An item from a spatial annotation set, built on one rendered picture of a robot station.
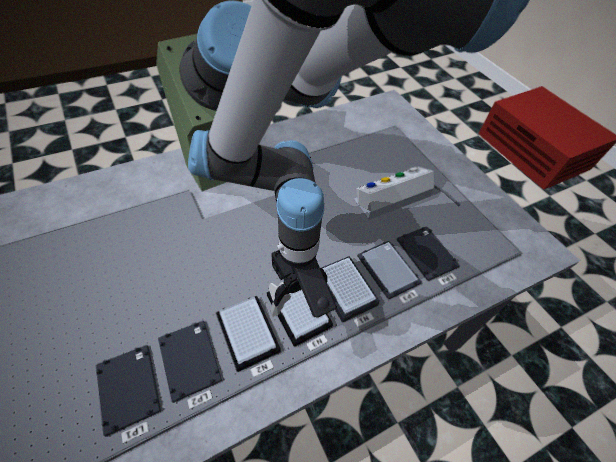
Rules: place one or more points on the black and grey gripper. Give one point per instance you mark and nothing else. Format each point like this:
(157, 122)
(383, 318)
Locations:
(284, 269)

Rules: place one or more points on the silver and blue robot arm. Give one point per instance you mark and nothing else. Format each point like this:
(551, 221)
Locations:
(270, 54)

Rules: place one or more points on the white label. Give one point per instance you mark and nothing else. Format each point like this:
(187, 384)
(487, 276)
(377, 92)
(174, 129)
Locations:
(199, 399)
(447, 279)
(134, 432)
(364, 319)
(409, 296)
(262, 368)
(317, 342)

